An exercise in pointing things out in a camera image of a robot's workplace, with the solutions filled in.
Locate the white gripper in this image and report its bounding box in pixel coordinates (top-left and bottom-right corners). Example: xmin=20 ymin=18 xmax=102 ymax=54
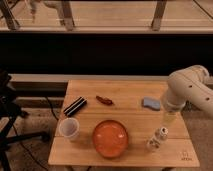
xmin=161 ymin=96 xmax=185 ymax=126

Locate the orange ceramic bowl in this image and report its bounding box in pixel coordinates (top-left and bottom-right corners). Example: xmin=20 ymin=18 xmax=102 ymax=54
xmin=92 ymin=120 xmax=129 ymax=158

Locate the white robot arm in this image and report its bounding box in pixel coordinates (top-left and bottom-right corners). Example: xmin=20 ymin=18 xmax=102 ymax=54
xmin=161 ymin=65 xmax=213 ymax=127

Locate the blue sponge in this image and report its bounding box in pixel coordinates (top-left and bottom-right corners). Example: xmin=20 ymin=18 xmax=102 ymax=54
xmin=142 ymin=97 xmax=160 ymax=111

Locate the red chili pepper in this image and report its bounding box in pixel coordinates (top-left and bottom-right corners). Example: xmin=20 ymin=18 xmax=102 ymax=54
xmin=96 ymin=96 xmax=114 ymax=105

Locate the wooden table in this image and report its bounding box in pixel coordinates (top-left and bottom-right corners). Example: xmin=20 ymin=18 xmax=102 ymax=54
xmin=48 ymin=80 xmax=200 ymax=167

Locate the black striped rectangular box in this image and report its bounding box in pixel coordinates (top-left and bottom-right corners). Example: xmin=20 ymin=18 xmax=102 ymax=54
xmin=63 ymin=97 xmax=87 ymax=117

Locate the translucent plastic cup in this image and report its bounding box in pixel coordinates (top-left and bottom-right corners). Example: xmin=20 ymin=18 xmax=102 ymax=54
xmin=58 ymin=118 xmax=80 ymax=141

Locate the black cable on floor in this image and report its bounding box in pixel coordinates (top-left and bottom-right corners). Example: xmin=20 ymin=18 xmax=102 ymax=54
xmin=44 ymin=96 xmax=60 ymax=121

